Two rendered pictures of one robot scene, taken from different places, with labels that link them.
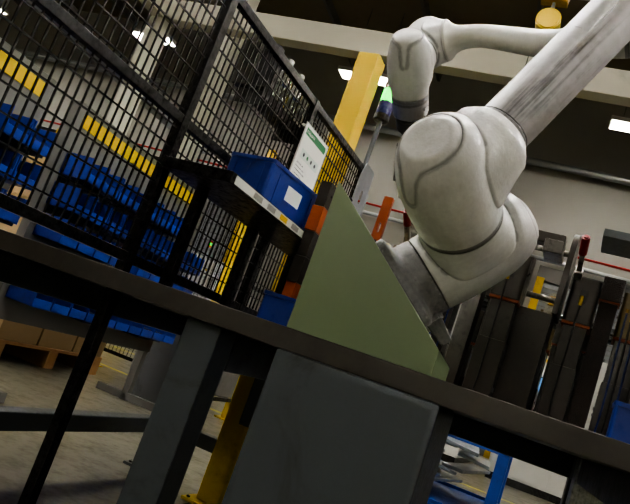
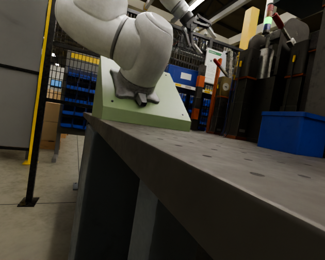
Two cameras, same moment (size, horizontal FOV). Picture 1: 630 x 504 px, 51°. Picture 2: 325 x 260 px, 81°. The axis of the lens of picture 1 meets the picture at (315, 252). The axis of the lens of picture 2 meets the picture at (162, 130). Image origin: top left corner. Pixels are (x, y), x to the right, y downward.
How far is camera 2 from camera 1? 116 cm
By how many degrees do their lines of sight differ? 46
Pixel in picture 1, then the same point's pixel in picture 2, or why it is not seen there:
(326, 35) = (284, 18)
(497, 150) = not seen: outside the picture
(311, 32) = not seen: hidden behind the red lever
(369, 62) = (249, 12)
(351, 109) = (244, 35)
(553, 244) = (274, 34)
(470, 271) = (126, 62)
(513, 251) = (140, 41)
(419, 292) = (119, 83)
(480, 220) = (95, 32)
